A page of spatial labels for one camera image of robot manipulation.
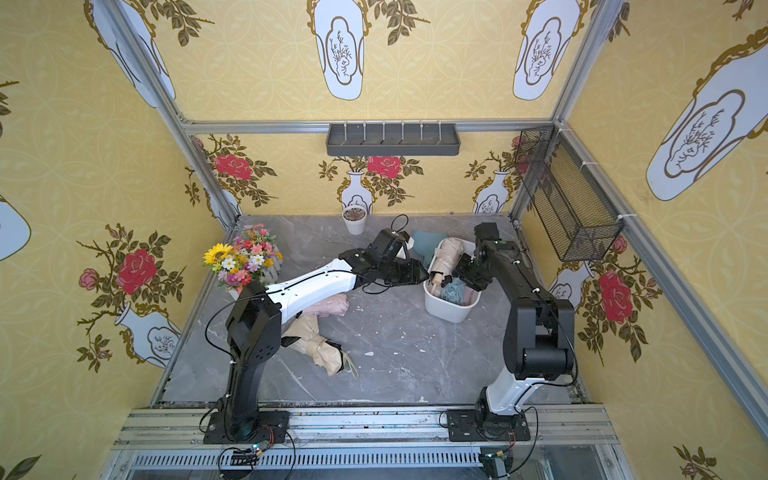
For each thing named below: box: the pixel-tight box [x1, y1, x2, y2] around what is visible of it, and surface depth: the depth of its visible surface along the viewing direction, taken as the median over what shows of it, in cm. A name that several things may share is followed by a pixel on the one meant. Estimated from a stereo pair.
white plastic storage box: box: [423, 238, 482, 323], surface depth 84 cm
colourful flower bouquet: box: [203, 224, 284, 291], surface depth 87 cm
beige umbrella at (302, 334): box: [281, 313, 359, 380], surface depth 82 cm
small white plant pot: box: [341, 204, 367, 235], surface depth 115 cm
